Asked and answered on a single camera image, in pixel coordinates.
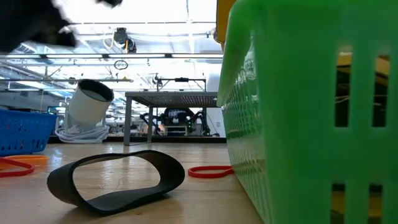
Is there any black hanging cable loop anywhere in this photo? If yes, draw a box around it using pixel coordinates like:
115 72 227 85
113 59 129 71

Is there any black wide rubber band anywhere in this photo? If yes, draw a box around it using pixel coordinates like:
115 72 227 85
46 149 187 216

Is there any green plastic basket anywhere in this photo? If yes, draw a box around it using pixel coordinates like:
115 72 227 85
216 0 398 224

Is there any black aluminium table frame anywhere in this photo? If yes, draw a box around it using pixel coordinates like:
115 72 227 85
48 134 228 144

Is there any white cylindrical spotlight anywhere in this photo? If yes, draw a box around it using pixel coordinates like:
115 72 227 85
67 78 115 131

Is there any grey perforated metal riser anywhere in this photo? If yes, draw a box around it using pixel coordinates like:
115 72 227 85
123 91 218 146

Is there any blue plastic basket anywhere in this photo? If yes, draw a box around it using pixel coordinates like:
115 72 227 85
0 108 59 157

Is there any ceiling cord reel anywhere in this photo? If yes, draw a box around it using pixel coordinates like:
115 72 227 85
112 27 137 54

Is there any white coiled cord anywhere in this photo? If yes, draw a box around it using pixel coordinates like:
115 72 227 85
55 124 110 144

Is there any background robot station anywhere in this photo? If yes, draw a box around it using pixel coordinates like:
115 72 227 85
139 73 216 137

